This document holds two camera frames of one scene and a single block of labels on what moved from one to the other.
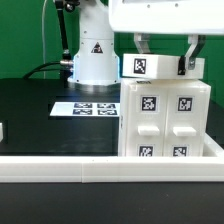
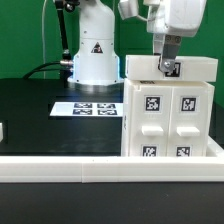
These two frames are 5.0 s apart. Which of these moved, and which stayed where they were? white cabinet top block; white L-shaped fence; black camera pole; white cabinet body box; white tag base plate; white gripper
Moved: white gripper; white cabinet top block
Stayed: black camera pole; white cabinet body box; white tag base plate; white L-shaped fence
